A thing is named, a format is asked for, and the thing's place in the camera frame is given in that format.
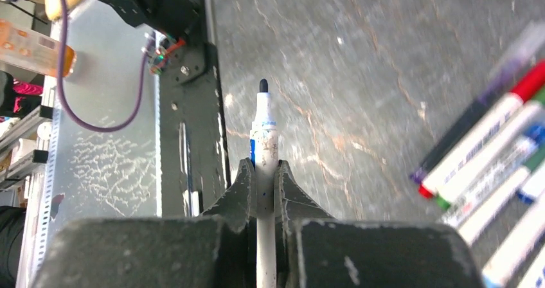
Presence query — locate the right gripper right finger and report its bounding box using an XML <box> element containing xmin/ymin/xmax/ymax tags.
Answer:
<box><xmin>275</xmin><ymin>161</ymin><xmax>483</xmax><ymax>287</ymax></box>

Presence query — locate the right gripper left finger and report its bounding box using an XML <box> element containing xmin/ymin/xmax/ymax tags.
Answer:
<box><xmin>38</xmin><ymin>158</ymin><xmax>255</xmax><ymax>287</ymax></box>

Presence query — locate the green cap marker pen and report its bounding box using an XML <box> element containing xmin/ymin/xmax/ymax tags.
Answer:
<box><xmin>436</xmin><ymin>88</ymin><xmax>544</xmax><ymax>210</ymax></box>

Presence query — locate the purple grey marker pen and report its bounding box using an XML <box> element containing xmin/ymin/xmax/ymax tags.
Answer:
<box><xmin>410</xmin><ymin>20</ymin><xmax>544</xmax><ymax>184</ymax></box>

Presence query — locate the red cap marker pen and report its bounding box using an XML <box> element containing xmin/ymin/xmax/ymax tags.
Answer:
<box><xmin>418</xmin><ymin>60</ymin><xmax>544</xmax><ymax>199</ymax></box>

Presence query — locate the dark blue cap marker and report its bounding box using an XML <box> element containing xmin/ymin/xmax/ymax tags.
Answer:
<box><xmin>458</xmin><ymin>147</ymin><xmax>544</xmax><ymax>245</ymax></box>

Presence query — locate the light blue cap marker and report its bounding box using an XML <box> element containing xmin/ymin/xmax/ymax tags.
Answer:
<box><xmin>482</xmin><ymin>194</ymin><xmax>544</xmax><ymax>287</ymax></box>

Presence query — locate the clear barrel blue marker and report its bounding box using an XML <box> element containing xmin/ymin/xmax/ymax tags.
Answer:
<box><xmin>438</xmin><ymin>123</ymin><xmax>544</xmax><ymax>227</ymax></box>

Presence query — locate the orange box in background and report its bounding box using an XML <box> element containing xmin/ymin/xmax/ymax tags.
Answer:
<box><xmin>1</xmin><ymin>19</ymin><xmax>76</xmax><ymax>77</ymax></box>

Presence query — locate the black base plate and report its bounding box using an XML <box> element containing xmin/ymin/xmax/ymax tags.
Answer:
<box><xmin>98</xmin><ymin>0</ymin><xmax>231</xmax><ymax>217</ymax></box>

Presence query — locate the white cable duct strip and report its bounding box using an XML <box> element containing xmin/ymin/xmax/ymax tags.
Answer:
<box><xmin>26</xmin><ymin>108</ymin><xmax>61</xmax><ymax>287</ymax></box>

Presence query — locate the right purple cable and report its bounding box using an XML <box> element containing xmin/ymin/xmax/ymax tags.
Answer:
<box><xmin>51</xmin><ymin>0</ymin><xmax>159</xmax><ymax>134</ymax></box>

